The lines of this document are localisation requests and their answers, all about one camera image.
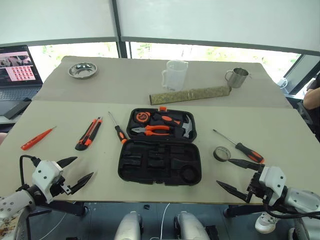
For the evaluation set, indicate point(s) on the black table foot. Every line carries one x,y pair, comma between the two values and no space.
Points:
67,208
242,211

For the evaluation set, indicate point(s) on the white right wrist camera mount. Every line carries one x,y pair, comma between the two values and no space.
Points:
272,180

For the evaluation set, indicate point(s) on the person in black shirt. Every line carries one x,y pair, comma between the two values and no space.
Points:
312,97

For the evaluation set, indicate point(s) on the orange voltage tester pen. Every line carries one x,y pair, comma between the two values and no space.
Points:
32,142

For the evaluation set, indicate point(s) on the round steel bowl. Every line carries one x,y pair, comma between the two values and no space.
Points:
82,71

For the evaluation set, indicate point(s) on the clear plastic measuring cup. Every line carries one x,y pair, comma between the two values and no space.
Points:
175,77

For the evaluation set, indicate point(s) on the black chair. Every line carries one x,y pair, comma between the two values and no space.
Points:
306,115

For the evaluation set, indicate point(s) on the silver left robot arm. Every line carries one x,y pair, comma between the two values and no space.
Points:
10,202

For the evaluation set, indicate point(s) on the olive patterned rolled scroll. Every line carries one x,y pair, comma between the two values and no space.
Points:
190,95

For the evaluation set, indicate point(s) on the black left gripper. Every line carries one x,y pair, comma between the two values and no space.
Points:
61,188

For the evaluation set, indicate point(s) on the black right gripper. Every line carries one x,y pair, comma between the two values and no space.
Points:
255,187

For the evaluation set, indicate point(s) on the black electrical tape roll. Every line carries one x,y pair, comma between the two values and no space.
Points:
216,155

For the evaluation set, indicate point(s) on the open black laptop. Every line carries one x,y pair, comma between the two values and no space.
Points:
15,67

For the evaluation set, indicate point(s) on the short orange black screwdriver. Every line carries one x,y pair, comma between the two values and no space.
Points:
122,136

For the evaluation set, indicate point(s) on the long orange black screwdriver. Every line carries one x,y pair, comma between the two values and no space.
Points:
250,152

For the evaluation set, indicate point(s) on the flat black phone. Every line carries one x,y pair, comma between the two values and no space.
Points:
16,110

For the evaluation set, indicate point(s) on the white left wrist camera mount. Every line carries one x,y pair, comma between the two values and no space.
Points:
45,175

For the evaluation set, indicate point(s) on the steel mug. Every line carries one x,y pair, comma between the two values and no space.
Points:
237,78

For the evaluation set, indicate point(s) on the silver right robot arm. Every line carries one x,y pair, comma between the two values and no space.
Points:
302,198

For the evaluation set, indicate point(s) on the white sneaker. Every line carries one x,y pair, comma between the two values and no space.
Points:
265,222

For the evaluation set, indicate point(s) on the dark grey window frame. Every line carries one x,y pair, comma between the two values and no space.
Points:
123,50

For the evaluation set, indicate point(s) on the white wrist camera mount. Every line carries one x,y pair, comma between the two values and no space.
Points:
45,175
272,180

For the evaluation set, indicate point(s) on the silver rounded shell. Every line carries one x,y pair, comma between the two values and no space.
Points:
190,225
128,225

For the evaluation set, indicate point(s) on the orange black tape measure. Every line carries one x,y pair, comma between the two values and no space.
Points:
142,117

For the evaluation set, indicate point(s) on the orange black utility knife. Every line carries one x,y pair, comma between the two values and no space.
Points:
86,140

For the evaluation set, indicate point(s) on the small white device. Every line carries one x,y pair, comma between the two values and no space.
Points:
283,83

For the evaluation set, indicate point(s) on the small black floor clip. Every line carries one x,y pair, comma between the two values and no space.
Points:
146,206

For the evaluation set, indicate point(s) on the white roller blind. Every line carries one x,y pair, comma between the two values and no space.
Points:
212,20
57,20

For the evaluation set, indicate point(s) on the black tool case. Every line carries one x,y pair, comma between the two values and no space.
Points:
160,160

